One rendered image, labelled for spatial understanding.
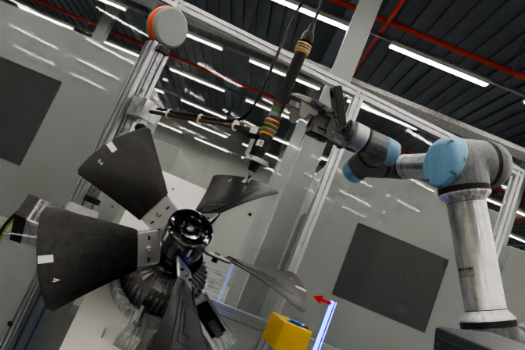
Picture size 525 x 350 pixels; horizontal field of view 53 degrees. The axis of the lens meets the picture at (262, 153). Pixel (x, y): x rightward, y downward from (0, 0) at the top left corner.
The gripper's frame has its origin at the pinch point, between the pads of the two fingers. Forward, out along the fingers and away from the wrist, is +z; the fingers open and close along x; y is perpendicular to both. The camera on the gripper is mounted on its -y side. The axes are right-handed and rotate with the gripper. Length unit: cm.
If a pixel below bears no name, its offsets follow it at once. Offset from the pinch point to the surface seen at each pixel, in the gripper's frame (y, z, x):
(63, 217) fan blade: 52, 40, -12
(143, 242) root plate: 51, 21, -5
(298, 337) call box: 62, -35, 21
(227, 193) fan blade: 30.4, 3.5, 13.8
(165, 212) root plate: 42.5, 18.4, 2.7
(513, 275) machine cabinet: -21, -279, 243
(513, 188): -28, -126, 69
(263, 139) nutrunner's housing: 14.6, 2.5, -1.7
